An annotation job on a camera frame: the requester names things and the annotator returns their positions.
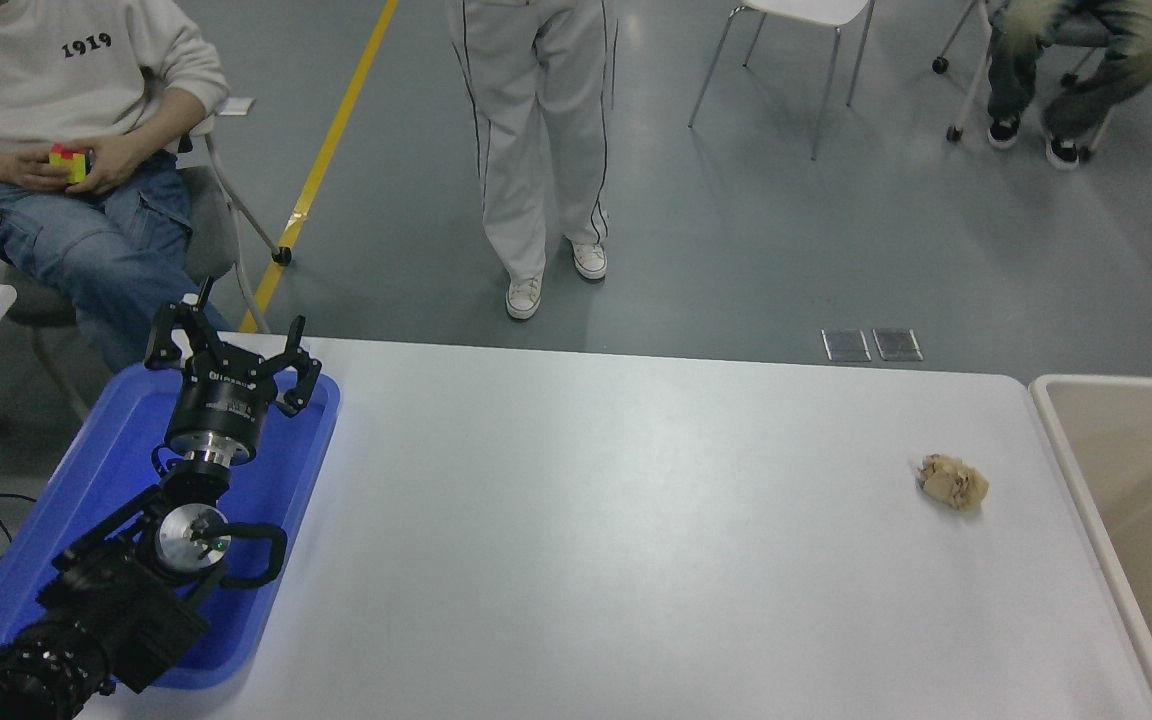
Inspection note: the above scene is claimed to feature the white chair with metal legs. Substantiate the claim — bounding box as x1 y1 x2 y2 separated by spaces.
688 0 879 161

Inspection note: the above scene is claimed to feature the grey chair with white legs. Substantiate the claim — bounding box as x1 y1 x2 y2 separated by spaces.
0 105 293 421

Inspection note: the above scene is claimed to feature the large pale bin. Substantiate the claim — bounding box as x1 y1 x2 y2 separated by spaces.
1029 373 1152 720

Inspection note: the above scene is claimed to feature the metal floor plate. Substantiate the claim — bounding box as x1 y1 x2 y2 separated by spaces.
822 327 872 361
873 326 924 360

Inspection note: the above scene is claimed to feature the person's right hand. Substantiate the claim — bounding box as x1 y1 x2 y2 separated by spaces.
11 145 72 191

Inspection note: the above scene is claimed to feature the crumpled tan paper ball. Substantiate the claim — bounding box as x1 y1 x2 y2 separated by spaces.
917 453 990 513

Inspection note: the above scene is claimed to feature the blue plastic tray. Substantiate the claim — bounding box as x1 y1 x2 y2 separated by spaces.
0 362 342 693

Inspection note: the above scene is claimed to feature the grey chair with castors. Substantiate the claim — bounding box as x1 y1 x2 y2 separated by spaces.
933 0 1152 163

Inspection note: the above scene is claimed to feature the person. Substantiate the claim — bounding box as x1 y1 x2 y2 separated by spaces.
986 0 1152 171
0 0 230 373
444 0 620 321

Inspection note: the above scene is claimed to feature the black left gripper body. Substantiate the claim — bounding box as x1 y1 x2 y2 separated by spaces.
168 358 279 445

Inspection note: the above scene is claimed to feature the person's left hand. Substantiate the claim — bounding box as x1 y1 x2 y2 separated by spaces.
76 133 152 196

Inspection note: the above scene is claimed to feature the colourful puzzle cube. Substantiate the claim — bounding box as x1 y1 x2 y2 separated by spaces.
48 143 95 184

